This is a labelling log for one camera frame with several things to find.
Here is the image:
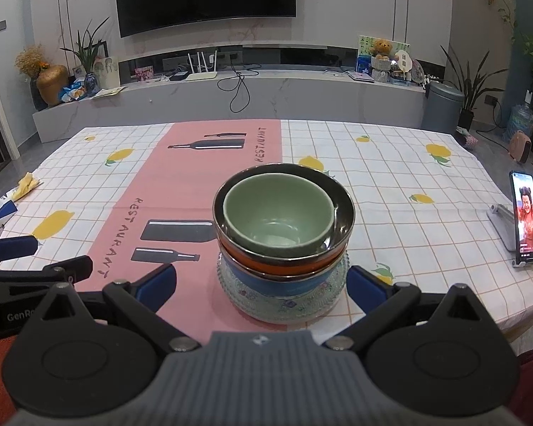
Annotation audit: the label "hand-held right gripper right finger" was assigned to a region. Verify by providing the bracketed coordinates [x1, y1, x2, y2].
[320, 265, 478, 351]

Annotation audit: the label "yellow cloth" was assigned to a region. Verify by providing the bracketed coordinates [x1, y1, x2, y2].
[11, 171, 43, 201]

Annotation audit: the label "small pink heater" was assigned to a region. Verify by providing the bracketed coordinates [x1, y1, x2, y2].
[509, 131, 533, 164]

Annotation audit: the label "green ceramic bowl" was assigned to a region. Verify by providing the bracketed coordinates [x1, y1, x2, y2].
[223, 173, 337, 261]

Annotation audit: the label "orange steel bowl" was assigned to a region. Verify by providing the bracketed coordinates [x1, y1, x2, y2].
[212, 163, 356, 272]

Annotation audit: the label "dried yellow flowers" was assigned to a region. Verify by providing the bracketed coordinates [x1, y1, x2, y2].
[15, 44, 50, 79]

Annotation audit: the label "large water bottle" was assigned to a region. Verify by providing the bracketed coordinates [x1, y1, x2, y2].
[506, 103, 533, 143]

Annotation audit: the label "large clear glass plate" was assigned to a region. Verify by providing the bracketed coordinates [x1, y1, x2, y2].
[216, 251, 351, 317]

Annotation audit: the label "gold vase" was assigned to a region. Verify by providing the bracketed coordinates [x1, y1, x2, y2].
[36, 64, 70, 107]

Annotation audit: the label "black cable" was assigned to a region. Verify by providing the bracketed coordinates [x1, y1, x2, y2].
[217, 64, 262, 113]

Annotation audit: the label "green potted plant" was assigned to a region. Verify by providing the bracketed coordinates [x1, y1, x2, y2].
[61, 18, 110, 85]

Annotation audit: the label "blue steel bowl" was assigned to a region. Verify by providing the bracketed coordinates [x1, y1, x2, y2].
[220, 255, 344, 299]

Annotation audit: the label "painted picture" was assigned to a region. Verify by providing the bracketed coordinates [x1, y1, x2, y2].
[356, 34, 410, 82]

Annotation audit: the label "brown teddy bear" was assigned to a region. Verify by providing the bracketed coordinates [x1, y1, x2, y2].
[370, 39, 394, 61]

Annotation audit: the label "black smartphone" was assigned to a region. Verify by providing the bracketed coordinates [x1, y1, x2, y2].
[509, 171, 533, 268]

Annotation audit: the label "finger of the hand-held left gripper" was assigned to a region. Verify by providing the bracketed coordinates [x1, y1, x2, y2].
[42, 255, 94, 283]
[0, 235, 39, 263]

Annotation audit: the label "blue snack bag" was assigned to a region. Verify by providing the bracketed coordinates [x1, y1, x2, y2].
[59, 81, 88, 103]

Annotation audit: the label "white router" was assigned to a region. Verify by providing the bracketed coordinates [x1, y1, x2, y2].
[185, 52, 219, 82]

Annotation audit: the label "white phone stand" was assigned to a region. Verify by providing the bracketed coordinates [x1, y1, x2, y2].
[487, 204, 521, 252]

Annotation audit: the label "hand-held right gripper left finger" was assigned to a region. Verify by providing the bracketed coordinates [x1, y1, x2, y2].
[40, 263, 203, 353]

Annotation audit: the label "grey bouquet wrap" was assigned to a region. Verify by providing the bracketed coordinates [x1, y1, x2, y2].
[371, 55, 392, 83]

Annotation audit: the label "white round hand fan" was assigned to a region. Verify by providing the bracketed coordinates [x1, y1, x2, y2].
[393, 50, 414, 76]

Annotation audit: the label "grey marble television cabinet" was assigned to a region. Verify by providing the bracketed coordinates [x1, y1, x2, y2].
[32, 44, 428, 143]

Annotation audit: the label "tall leafy floor plant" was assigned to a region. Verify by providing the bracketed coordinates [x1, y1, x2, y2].
[440, 44, 510, 132]

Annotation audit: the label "checked lemon print tablecloth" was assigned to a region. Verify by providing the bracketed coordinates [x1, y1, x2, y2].
[0, 119, 533, 339]

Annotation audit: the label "grey trash bin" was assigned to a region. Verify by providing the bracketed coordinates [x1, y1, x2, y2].
[422, 81, 465, 134]

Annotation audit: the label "small dotted glass plate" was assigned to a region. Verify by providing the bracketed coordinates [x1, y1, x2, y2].
[226, 286, 344, 320]

